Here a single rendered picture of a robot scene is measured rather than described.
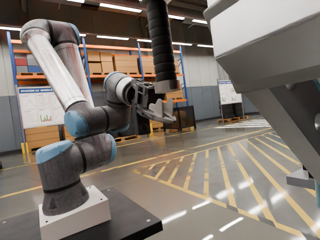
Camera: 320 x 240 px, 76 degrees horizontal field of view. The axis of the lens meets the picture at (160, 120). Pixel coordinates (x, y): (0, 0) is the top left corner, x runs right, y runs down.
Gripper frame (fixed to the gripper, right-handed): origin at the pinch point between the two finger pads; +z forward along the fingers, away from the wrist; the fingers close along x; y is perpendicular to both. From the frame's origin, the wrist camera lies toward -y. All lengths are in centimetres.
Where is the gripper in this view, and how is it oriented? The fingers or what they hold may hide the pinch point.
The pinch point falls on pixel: (171, 122)
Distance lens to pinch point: 53.7
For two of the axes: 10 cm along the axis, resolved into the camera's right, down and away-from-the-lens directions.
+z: 5.7, 3.7, -7.3
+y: 1.2, -9.2, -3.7
